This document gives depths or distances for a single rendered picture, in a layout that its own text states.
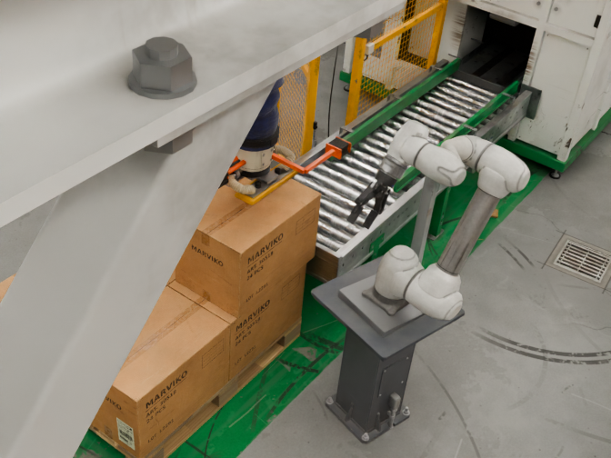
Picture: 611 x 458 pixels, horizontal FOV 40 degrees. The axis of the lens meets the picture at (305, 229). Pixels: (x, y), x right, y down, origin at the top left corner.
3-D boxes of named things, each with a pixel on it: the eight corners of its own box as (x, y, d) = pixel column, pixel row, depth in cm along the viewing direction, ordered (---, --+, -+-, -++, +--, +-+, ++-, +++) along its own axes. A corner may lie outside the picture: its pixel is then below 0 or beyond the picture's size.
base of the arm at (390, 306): (422, 296, 380) (425, 287, 377) (391, 317, 366) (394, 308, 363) (391, 274, 389) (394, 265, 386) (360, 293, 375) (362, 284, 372)
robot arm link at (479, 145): (457, 127, 340) (485, 143, 334) (475, 129, 355) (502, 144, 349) (443, 156, 344) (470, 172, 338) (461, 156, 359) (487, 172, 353)
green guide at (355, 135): (445, 64, 606) (447, 53, 601) (458, 69, 602) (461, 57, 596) (315, 155, 501) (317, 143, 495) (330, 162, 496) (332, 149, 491)
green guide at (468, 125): (513, 90, 584) (516, 78, 578) (527, 95, 579) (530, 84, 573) (392, 191, 478) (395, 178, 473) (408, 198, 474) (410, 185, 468)
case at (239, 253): (254, 224, 447) (256, 161, 422) (315, 256, 430) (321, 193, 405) (175, 281, 408) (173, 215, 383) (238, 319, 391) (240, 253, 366)
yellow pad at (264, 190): (282, 164, 394) (282, 155, 391) (298, 173, 390) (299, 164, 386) (234, 196, 372) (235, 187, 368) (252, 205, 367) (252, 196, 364)
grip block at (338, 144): (335, 144, 391) (336, 135, 388) (350, 152, 387) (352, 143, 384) (325, 152, 386) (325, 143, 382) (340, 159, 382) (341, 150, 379)
